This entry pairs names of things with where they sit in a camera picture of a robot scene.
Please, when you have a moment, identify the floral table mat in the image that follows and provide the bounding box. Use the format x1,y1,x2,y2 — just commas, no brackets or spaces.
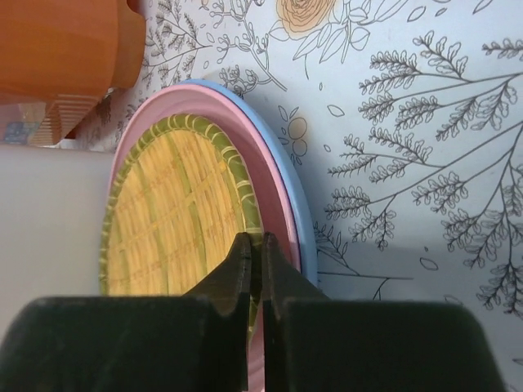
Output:
77,1,522,391

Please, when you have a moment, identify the white plastic bin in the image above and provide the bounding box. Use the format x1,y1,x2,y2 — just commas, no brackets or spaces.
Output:
1,145,114,330

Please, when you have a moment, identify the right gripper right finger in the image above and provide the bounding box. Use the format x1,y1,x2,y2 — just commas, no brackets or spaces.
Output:
261,233,505,391

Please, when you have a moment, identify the woven bamboo plate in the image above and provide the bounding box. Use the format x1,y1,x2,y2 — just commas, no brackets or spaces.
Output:
97,114,262,336

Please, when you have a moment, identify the pink plate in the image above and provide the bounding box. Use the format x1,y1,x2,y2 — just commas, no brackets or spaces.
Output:
111,84,303,391

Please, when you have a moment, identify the orange plastic bin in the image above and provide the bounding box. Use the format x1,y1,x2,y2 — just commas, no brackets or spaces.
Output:
1,0,146,146

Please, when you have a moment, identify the blue plate under cream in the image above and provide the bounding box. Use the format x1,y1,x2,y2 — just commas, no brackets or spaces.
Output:
182,79,318,287

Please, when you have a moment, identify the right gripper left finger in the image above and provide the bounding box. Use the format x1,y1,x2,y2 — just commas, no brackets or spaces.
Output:
1,233,252,391

